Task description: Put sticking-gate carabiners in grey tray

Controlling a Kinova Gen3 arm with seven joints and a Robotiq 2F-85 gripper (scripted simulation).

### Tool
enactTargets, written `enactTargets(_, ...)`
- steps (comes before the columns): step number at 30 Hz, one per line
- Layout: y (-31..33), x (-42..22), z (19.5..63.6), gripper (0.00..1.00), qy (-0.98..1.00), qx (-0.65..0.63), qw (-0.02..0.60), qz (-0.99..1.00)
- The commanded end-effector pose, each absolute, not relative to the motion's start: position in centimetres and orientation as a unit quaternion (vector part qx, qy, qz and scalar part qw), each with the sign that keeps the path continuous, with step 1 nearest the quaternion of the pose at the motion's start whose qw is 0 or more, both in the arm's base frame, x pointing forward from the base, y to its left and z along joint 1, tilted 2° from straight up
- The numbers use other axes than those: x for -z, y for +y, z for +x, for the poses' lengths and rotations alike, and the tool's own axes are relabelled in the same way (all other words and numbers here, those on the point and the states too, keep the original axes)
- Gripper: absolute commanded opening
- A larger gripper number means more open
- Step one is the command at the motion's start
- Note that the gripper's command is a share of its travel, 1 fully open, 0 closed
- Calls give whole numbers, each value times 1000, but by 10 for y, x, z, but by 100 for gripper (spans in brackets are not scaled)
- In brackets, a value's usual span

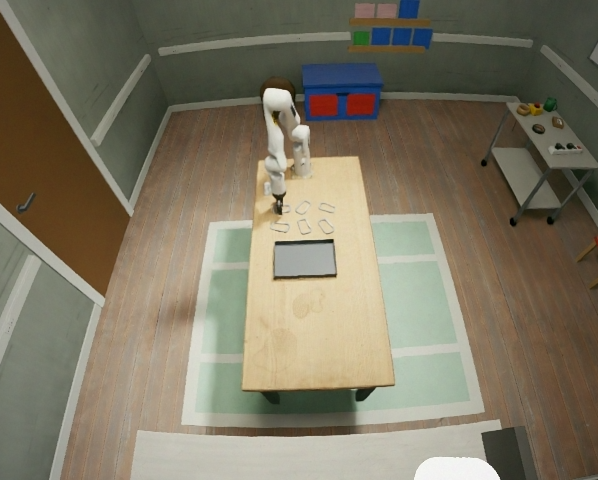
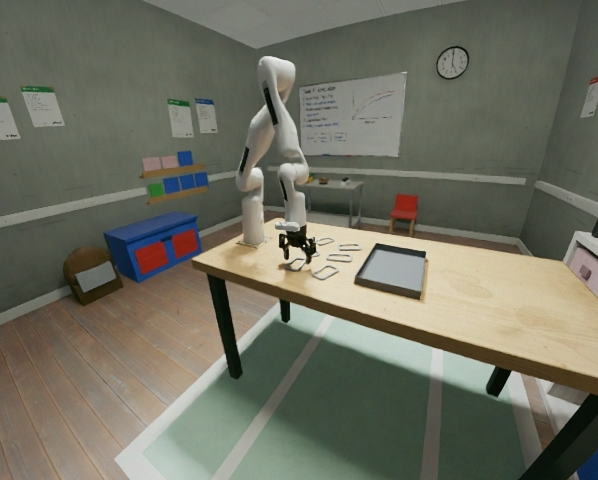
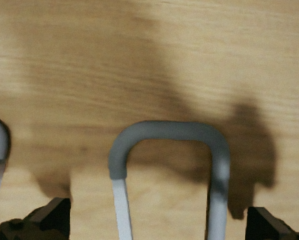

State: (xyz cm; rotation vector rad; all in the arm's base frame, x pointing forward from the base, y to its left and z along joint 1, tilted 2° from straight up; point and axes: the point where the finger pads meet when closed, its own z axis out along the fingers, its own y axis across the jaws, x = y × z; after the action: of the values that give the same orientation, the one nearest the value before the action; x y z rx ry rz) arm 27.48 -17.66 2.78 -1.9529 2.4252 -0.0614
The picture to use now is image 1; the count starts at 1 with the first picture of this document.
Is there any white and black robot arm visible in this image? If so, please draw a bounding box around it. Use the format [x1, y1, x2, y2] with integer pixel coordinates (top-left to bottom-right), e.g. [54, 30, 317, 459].
[263, 88, 310, 196]

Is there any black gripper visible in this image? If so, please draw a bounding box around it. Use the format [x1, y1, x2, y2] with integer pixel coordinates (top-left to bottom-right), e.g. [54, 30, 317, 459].
[272, 191, 286, 215]

